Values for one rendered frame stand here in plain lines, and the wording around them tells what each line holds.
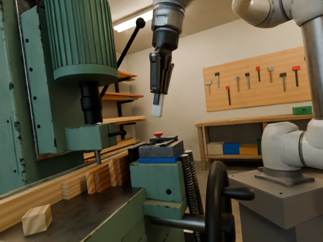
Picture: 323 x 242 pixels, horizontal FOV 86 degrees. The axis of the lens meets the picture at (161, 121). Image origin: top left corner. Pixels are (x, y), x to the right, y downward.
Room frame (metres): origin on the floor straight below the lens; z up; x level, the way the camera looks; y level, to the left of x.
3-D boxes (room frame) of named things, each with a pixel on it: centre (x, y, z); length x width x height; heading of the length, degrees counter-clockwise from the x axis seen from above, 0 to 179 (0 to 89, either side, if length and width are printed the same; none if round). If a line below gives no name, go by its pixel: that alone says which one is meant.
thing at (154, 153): (0.49, 0.00, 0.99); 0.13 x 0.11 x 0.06; 156
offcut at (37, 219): (0.31, 0.24, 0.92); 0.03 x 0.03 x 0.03; 18
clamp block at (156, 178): (0.48, 0.01, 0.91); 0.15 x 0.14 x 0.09; 156
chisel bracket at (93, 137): (0.53, 0.22, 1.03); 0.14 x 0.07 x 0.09; 66
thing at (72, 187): (0.67, 0.14, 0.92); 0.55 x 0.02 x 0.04; 156
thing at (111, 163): (0.56, 0.11, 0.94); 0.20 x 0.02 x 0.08; 156
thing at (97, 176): (0.55, 0.13, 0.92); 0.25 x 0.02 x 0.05; 156
